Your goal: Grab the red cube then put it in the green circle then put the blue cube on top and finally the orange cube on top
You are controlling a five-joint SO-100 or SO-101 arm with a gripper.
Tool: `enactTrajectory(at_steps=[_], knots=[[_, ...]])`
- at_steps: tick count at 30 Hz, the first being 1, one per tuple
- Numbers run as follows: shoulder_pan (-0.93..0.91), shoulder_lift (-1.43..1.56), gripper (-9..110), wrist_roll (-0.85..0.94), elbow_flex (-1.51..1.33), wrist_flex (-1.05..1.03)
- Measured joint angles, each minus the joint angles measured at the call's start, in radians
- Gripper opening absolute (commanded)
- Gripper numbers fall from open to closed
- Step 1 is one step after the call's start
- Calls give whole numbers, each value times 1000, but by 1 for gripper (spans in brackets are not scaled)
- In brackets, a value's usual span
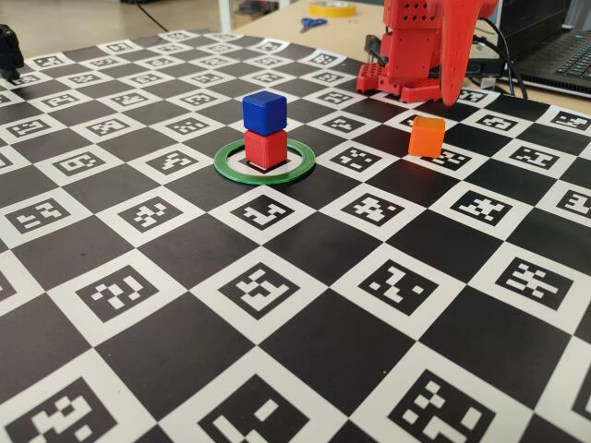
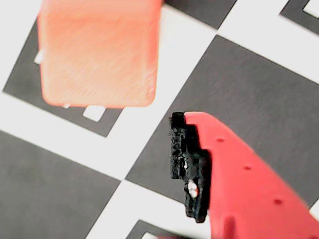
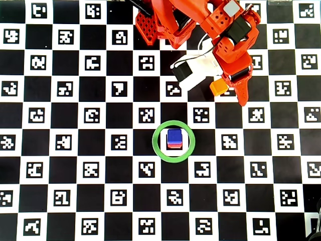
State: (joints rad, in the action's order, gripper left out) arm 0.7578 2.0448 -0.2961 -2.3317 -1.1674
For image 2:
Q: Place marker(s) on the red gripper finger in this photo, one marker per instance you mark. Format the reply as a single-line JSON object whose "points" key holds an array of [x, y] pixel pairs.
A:
{"points": [[236, 186]]}

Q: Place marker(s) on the orange cube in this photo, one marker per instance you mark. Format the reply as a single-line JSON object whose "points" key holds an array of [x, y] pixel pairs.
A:
{"points": [[99, 54]]}

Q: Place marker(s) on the black white marker board mat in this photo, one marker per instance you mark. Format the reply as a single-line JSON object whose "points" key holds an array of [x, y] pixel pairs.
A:
{"points": [[74, 186]]}

